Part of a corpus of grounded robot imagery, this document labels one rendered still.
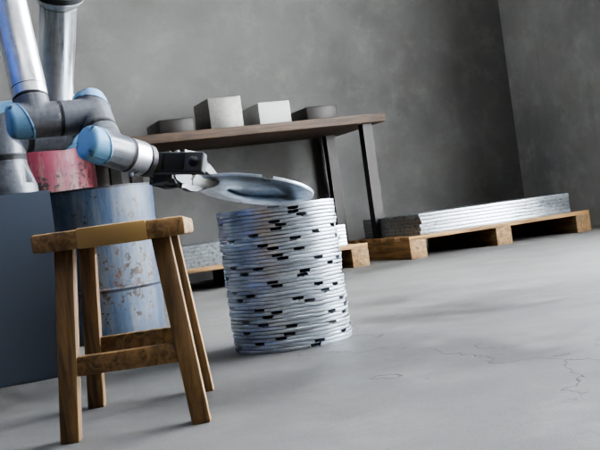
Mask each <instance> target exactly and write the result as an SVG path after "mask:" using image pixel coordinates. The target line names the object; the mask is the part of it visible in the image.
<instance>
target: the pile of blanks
mask: <svg viewBox="0 0 600 450"><path fill-rule="evenodd" d="M333 204H334V202H325V203H317V204H303V205H298V206H294V207H282V208H276V209H270V210H262V211H256V212H244V213H238V214H232V215H226V216H221V217H217V223H218V224H217V227H218V231H219V234H220V235H219V238H218V240H219V242H220V252H221V253H222V254H223V256H222V257H221V259H222V262H223V264H222V266H223V269H224V273H225V274H224V277H225V278H224V279H225V288H227V289H228V291H227V298H228V302H227V304H228V306H229V316H230V326H231V330H232V333H233V334H232V337H233V339H234V345H235V347H234V350H235V352H236V353H239V354H272V353H281V352H289V351H295V350H302V349H307V348H313V347H316V346H325V345H329V344H333V343H336V342H339V341H342V340H345V339H347V338H350V337H351V336H352V328H351V321H350V320H349V318H350V314H349V313H348V307H347V306H348V300H347V299H346V296H347V294H346V290H345V285H346V283H345V280H344V275H345V272H344V271H343V269H342V262H341V261H342V258H341V251H339V250H340V247H339V239H340V237H338V226H336V223H334V222H336V218H337V216H333V215H336V212H335V205H333ZM333 208H334V209H333ZM307 215H308V216H307ZM327 216H329V217H327ZM320 217H321V218H320ZM314 218H315V219H314ZM307 219H309V220H307ZM334 219H335V220H334ZM281 222H282V223H281ZM222 223H223V224H222ZM275 223H276V224H275ZM242 224H243V225H242ZM268 224H269V225H268ZM255 226H256V227H255ZM248 227H249V228H248ZM324 228H326V229H324ZM222 234H223V235H222ZM246 238H248V239H246ZM241 239H243V240H241ZM333 241H334V242H333Z"/></svg>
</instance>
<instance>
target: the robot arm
mask: <svg viewBox="0 0 600 450"><path fill-rule="evenodd" d="M37 1H38V2H39V32H38V46H37V42H36V39H35V34H34V30H33V27H32V22H31V18H30V15H29V8H28V4H27V0H0V47H1V52H2V56H3V60H4V67H5V71H6V76H7V80H8V84H9V89H10V92H11V97H12V100H7V101H2V102H0V196H2V195H10V194H19V193H27V192H35V191H38V184H37V182H36V180H35V178H34V176H33V174H32V172H31V170H30V168H29V166H28V161H27V155H26V153H32V152H42V151H53V150H66V149H70V148H76V150H77V153H78V155H79V157H80V158H81V159H83V160H85V161H88V162H91V163H93V164H94V165H99V166H104V167H107V168H111V169H114V170H117V171H123V172H127V173H128V174H129V176H130V177H132V176H133V175H136V176H141V177H149V178H150V181H149V185H151V186H155V187H158V188H164V189H172V188H182V189H183V190H184V191H187V192H195V191H199V190H204V189H207V188H214V187H216V186H217V185H218V184H219V183H220V182H219V181H218V180H217V179H204V178H202V177H201V176H200V175H208V174H215V173H216V171H215V170H214V168H213V167H212V166H211V165H210V164H209V163H208V162H207V161H206V158H207V155H206V154H205V153H204V152H194V151H188V150H187V149H184V150H182V152H180V150H176V151H175V152H172V151H167V152H158V151H157V149H156V147H155V146H151V145H149V144H148V143H147V142H144V141H141V140H138V139H135V138H132V137H127V136H124V135H122V134H121V133H120V131H119V129H118V126H117V124H116V121H115V119H114V117H113V113H112V109H111V106H110V105H109V103H108V101H107V99H106V97H105V96H104V94H103V93H102V92H101V91H100V90H98V89H96V88H91V87H88V88H84V89H83V90H81V91H78V92H77V93H76V94H75V95H74V94H73V86H74V65H75V44H76V23H77V6H78V5H80V4H81V3H83V1H84V0H37ZM191 175H193V176H191ZM152 176H153V177H152ZM158 185H159V186H158Z"/></svg>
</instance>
